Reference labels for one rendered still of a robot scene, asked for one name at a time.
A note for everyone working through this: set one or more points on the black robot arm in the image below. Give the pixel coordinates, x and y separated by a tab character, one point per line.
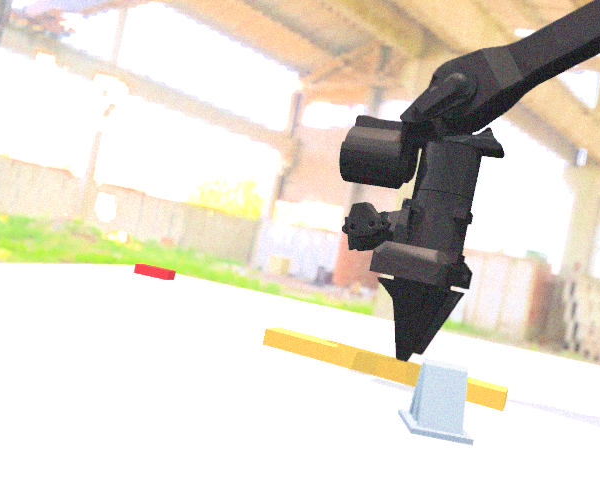
465	94

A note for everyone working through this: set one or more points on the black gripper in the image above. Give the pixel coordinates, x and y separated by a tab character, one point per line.
426	268

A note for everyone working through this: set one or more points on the red rectangular bar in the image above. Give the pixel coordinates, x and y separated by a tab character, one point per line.
155	272

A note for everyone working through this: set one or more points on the yellow rectangular bar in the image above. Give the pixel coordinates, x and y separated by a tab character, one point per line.
478	391

